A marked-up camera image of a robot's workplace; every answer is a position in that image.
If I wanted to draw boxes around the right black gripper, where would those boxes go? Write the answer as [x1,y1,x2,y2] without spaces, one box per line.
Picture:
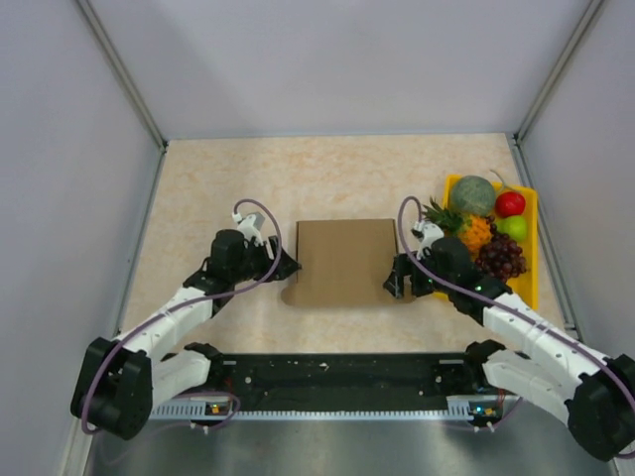
[383,249,455,298]

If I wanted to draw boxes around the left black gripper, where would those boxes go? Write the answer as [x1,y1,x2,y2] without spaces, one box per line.
[230,235,301,284]

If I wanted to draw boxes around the brown cardboard box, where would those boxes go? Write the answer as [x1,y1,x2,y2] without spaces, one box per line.
[282,218,414,308]

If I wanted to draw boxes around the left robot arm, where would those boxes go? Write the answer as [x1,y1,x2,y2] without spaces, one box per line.
[70,229,302,440]

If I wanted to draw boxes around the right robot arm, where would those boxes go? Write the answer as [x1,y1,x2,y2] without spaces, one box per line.
[384,237,634,461]

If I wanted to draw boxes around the toy pineapple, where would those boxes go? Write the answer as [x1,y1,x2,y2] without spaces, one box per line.
[423,198,492,254]

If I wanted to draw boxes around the dark purple grape bunch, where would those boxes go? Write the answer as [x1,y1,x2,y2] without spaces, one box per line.
[475,232,528,283]

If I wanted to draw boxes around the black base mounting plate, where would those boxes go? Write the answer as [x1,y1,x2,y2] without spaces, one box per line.
[199,352,498,414]

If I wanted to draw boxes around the green netted melon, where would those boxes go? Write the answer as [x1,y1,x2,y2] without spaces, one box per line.
[449,176,496,216]

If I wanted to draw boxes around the yellow plastic fruit tray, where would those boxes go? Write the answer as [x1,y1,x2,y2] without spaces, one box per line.
[431,174,542,309]

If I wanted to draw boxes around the green apple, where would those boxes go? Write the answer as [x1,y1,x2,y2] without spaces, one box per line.
[496,215,528,242]

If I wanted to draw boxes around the red apple at back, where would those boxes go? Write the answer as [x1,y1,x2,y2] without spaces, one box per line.
[495,191,526,218]

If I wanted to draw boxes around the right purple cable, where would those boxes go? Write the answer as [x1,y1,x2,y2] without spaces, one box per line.
[398,195,635,430]

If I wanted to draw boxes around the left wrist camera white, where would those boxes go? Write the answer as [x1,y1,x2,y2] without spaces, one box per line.
[232,212,265,246]

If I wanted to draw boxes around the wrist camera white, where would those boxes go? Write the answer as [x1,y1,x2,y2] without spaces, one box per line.
[232,212,265,246]
[411,220,445,260]

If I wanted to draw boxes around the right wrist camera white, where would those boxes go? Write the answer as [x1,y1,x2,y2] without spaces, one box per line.
[411,220,445,260]

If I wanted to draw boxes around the aluminium frame rail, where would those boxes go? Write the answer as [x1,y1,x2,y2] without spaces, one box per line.
[78,359,624,427]

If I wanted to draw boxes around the left aluminium corner post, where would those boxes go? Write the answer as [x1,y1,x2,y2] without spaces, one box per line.
[73,0,168,153]

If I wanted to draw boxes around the aluminium corner post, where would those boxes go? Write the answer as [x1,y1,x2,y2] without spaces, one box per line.
[512,0,608,148]
[73,0,168,153]

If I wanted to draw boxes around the right aluminium corner post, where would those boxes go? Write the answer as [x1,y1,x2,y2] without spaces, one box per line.
[512,0,608,148]

